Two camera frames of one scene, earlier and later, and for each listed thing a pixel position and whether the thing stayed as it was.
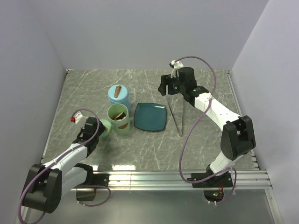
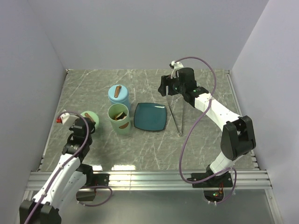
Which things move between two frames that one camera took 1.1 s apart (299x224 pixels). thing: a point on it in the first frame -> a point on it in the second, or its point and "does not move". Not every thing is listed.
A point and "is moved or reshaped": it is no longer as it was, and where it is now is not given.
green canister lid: x=107 y=124 is moved or reshaped
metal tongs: x=175 y=101 does not move
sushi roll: x=121 y=115 does not move
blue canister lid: x=123 y=95 does not move
